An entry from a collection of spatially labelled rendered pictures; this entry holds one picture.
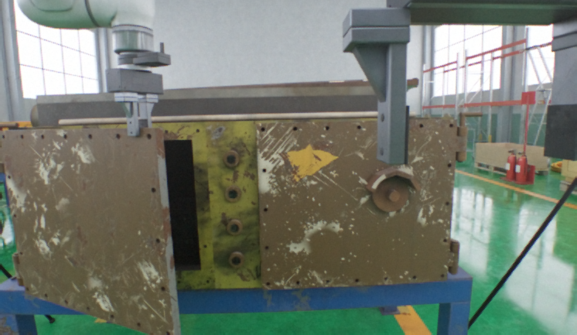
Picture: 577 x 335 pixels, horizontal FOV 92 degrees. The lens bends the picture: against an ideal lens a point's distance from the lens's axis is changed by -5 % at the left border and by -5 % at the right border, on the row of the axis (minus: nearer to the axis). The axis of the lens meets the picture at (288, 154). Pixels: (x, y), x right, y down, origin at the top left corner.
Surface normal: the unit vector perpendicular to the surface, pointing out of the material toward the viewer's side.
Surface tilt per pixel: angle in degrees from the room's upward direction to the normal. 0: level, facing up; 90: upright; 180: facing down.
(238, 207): 90
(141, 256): 90
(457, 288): 90
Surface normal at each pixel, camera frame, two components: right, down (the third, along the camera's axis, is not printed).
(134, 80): 0.95, 0.02
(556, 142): -1.00, 0.02
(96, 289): -0.33, 0.13
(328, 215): 0.03, 0.13
